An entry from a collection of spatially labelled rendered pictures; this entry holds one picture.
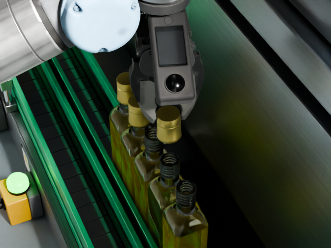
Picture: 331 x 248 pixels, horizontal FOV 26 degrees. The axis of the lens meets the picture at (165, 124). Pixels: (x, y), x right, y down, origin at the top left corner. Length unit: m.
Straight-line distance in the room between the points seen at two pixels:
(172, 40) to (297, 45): 0.15
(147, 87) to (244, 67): 0.16
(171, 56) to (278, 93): 0.17
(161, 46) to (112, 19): 0.21
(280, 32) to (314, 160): 0.17
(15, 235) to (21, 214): 0.05
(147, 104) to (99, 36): 0.31
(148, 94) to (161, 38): 0.11
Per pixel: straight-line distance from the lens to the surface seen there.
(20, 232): 1.50
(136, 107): 1.12
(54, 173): 1.30
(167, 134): 1.01
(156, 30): 0.88
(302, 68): 0.90
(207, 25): 1.11
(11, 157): 1.64
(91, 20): 0.67
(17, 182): 1.45
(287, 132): 0.97
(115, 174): 1.29
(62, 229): 1.33
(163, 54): 0.87
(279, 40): 0.93
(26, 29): 0.69
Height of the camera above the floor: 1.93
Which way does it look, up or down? 45 degrees down
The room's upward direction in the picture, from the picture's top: straight up
